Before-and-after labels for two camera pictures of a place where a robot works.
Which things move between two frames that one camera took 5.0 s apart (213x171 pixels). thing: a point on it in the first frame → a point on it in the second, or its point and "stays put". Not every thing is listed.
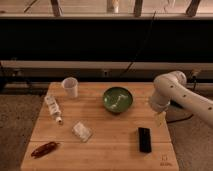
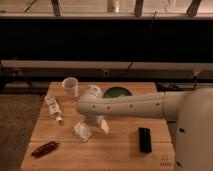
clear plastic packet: x=82 y=131 stays put
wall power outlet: x=105 y=73 stays put
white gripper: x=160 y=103 → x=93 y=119
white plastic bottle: x=54 y=109 stays put
